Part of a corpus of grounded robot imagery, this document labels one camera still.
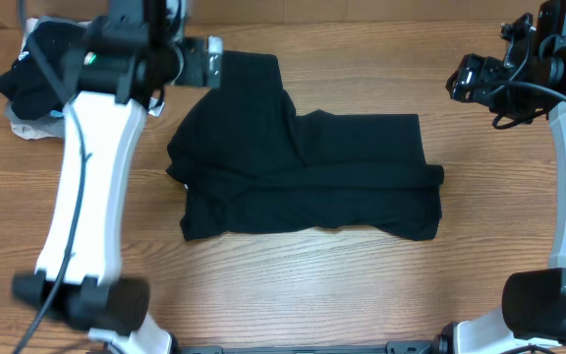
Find black t-shirt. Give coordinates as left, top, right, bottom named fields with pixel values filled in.
left=167, top=51, right=444, bottom=241

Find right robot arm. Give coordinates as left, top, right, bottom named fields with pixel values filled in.
left=428, top=0, right=566, bottom=353

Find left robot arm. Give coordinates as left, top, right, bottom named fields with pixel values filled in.
left=13, top=0, right=223, bottom=354

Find grey folded garment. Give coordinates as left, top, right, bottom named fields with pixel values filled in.
left=3, top=15, right=68, bottom=134

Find folded black garment on pile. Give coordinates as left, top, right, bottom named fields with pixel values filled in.
left=0, top=21, right=85, bottom=120

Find beige folded garment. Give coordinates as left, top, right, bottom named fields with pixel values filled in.
left=10, top=18, right=166, bottom=142

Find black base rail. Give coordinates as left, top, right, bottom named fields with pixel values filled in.
left=178, top=340, right=433, bottom=354

